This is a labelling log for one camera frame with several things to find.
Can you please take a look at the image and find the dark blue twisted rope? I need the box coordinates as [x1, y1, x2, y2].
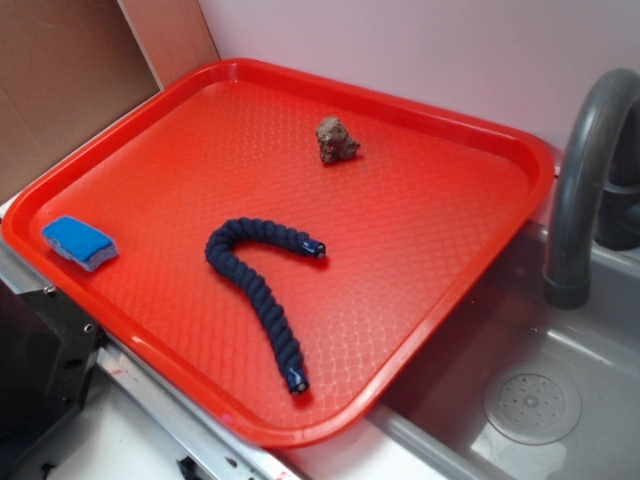
[205, 216, 327, 397]

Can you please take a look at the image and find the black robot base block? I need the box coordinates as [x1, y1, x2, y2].
[1, 286, 102, 479]

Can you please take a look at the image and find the red plastic tray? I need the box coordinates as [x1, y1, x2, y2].
[2, 59, 554, 448]

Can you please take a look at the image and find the brown rock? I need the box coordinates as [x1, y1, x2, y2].
[315, 116, 361, 164]

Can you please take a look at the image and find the blue sponge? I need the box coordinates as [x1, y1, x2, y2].
[41, 216, 119, 272]

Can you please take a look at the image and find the grey sink faucet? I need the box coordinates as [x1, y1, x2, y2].
[543, 68, 639, 309]

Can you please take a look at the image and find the grey plastic sink basin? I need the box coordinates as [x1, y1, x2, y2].
[366, 164, 640, 480]

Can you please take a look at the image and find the brown cardboard panel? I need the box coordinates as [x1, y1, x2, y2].
[0, 0, 221, 202]

